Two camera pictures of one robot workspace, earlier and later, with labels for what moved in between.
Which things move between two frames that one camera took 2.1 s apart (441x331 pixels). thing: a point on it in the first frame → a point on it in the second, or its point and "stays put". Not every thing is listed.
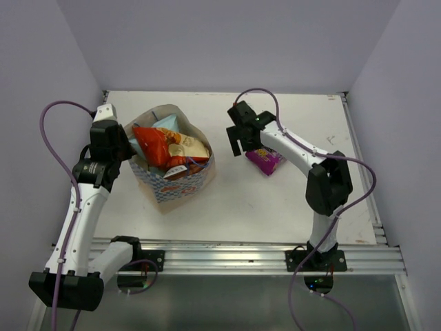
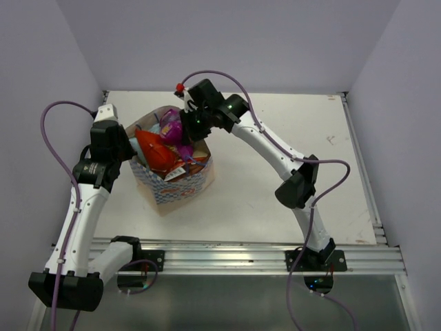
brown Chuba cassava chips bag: [180, 171] stays put
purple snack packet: [267, 159] → [171, 131]
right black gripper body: [250, 145] → [197, 126]
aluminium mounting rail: [364, 255] stays put
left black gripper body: [124, 149] stays put
